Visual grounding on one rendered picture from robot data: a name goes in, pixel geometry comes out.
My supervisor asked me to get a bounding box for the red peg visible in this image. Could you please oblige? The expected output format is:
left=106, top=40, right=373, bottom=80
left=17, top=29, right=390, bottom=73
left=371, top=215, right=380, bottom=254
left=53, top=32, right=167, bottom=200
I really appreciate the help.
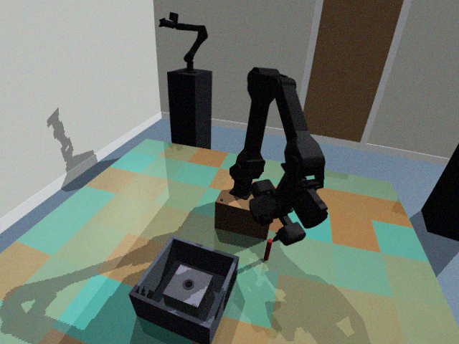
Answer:
left=264, top=239, right=273, bottom=261

